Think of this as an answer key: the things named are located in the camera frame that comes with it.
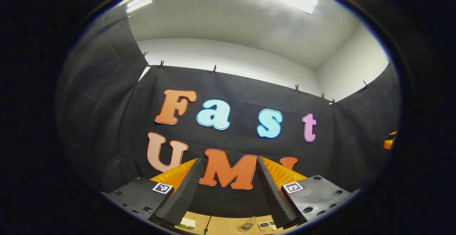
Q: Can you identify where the row of black cloth clips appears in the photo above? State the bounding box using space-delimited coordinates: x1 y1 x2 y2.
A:
123 14 371 106

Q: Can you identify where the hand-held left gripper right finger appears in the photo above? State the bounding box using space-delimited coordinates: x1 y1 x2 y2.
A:
256 155 361 229

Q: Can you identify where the clear plastic water bottle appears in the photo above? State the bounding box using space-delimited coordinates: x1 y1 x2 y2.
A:
238 216 257 233

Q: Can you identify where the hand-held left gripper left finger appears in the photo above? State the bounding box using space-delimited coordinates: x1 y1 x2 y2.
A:
101 158 204 228

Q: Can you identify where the black backdrop cloth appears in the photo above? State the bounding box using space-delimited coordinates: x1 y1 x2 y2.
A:
57 14 401 218

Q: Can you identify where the white sectioned dish with beans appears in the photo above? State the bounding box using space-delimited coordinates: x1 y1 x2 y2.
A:
258 220 278 232

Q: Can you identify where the toast sandwich with lettuce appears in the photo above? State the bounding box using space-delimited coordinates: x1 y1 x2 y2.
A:
179 218 198 230

